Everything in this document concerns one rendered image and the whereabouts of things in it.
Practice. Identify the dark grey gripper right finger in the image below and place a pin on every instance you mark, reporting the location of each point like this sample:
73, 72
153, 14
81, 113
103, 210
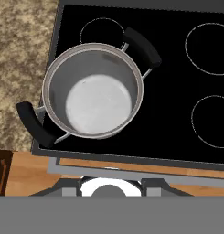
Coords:
154, 186

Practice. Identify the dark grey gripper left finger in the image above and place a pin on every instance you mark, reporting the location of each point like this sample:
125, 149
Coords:
69, 186

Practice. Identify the black glass hob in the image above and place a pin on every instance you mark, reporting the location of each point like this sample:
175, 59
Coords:
177, 122

